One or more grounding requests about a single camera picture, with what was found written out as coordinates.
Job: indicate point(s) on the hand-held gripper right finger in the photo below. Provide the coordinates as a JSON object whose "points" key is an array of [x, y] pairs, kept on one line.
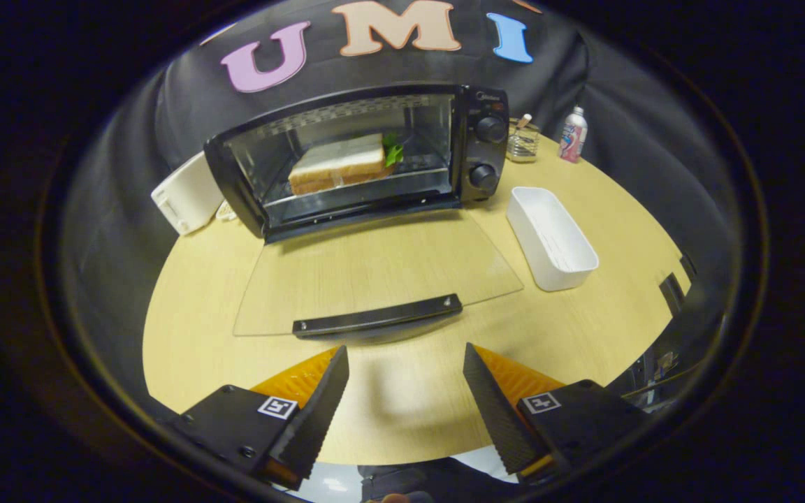
{"points": [[497, 412]]}

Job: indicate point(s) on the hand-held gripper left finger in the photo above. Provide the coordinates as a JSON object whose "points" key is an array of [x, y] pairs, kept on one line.
{"points": [[315, 412]]}

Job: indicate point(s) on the sandwich with green lettuce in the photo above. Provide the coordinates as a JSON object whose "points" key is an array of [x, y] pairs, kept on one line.
{"points": [[339, 165]]}

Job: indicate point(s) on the black toaster oven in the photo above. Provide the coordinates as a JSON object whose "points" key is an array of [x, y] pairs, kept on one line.
{"points": [[472, 150]]}

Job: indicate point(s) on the white pop-up toaster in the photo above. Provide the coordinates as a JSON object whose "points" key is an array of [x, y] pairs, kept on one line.
{"points": [[186, 195]]}

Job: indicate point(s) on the white plastic tray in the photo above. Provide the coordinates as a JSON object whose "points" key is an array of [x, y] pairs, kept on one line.
{"points": [[550, 237]]}

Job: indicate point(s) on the black chair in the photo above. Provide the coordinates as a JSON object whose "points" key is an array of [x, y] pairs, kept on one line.
{"points": [[672, 293], [688, 267]]}

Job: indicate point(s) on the clear glass jar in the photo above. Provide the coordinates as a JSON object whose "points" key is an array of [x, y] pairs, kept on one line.
{"points": [[523, 142]]}

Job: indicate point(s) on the pink and white bottle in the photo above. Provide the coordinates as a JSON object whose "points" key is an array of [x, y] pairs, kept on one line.
{"points": [[573, 136]]}

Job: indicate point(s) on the black backdrop cloth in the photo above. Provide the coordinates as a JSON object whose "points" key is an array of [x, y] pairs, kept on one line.
{"points": [[186, 105]]}

